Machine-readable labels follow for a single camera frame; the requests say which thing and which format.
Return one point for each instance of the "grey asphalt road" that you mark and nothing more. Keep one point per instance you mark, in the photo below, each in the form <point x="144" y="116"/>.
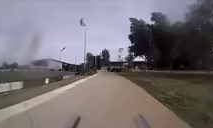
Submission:
<point x="20" y="95"/>

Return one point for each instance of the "grass field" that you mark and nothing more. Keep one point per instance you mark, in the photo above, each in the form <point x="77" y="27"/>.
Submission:
<point x="20" y="76"/>

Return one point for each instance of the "dark tall building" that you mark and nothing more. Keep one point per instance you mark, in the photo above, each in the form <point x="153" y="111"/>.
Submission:
<point x="93" y="61"/>

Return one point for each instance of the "single tree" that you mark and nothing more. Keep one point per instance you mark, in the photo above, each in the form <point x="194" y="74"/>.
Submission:
<point x="105" y="56"/>

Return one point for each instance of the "building with curved roof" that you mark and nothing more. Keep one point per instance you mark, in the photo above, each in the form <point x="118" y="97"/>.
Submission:
<point x="47" y="64"/>

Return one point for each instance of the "low dark building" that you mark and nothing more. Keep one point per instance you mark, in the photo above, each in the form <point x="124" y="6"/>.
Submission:
<point x="118" y="64"/>

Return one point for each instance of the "pale concrete path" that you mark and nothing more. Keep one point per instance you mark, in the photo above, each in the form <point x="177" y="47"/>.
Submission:
<point x="104" y="100"/>

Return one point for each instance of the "grass lawn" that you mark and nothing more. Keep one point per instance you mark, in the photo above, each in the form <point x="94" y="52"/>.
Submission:
<point x="180" y="95"/>

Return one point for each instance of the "row of dark trees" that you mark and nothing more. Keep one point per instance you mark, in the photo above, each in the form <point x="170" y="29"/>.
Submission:
<point x="174" y="40"/>

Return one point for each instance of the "tall floodlight mast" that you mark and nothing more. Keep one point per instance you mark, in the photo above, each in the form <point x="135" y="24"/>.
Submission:
<point x="84" y="46"/>

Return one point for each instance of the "low white wall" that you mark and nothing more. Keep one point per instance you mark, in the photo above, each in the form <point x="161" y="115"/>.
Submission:
<point x="7" y="87"/>

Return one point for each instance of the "street lamp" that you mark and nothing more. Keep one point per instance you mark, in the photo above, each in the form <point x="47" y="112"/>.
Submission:
<point x="60" y="57"/>

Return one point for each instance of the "robot's own part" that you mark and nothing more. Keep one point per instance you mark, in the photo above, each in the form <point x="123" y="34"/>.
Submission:
<point x="74" y="122"/>
<point x="142" y="122"/>

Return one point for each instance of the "pale concrete kerb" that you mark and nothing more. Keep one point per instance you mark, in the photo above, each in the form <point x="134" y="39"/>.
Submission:
<point x="37" y="100"/>

